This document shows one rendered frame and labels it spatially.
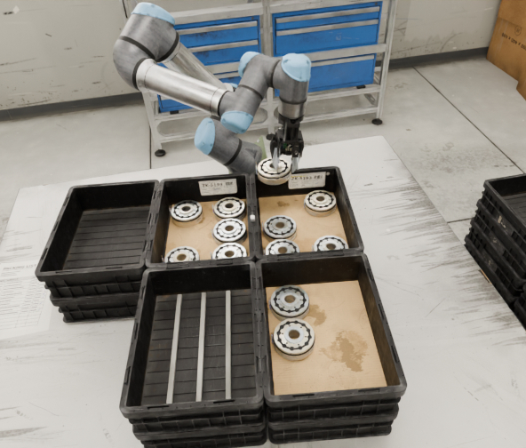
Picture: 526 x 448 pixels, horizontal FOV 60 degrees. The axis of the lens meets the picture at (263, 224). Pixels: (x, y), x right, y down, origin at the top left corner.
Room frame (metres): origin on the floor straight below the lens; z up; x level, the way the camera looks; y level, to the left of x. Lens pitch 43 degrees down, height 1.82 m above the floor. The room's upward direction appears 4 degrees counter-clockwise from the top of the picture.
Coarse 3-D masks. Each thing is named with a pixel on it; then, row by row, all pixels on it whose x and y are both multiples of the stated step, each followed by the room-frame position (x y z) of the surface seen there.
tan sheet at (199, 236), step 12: (204, 204) 1.20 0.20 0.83; (204, 216) 1.14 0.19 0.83; (180, 228) 1.09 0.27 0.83; (192, 228) 1.08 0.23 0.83; (204, 228) 1.08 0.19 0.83; (168, 240) 1.04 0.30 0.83; (180, 240) 1.03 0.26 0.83; (192, 240) 1.03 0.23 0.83; (204, 240) 1.03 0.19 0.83; (204, 252) 0.97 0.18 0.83
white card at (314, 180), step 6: (294, 174) 1.22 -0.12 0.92; (300, 174) 1.22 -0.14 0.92; (306, 174) 1.22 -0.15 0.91; (312, 174) 1.22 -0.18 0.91; (318, 174) 1.22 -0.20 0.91; (324, 174) 1.22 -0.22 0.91; (294, 180) 1.22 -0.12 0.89; (300, 180) 1.22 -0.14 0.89; (306, 180) 1.22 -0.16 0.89; (312, 180) 1.22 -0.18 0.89; (318, 180) 1.22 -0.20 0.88; (324, 180) 1.22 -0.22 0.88; (294, 186) 1.22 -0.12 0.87; (300, 186) 1.22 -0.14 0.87; (306, 186) 1.22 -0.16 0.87; (312, 186) 1.22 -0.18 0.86; (318, 186) 1.22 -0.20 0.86
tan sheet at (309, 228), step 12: (264, 204) 1.18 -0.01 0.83; (276, 204) 1.17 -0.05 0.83; (288, 204) 1.17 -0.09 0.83; (300, 204) 1.17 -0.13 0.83; (336, 204) 1.15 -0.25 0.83; (264, 216) 1.12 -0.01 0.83; (288, 216) 1.11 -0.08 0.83; (300, 216) 1.11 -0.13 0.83; (312, 216) 1.10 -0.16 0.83; (336, 216) 1.10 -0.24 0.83; (300, 228) 1.05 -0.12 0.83; (312, 228) 1.04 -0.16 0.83; (324, 228) 1.04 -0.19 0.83; (336, 228) 1.04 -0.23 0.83; (264, 240) 1.01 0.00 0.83; (300, 240) 1.00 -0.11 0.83; (312, 240) 0.99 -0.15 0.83
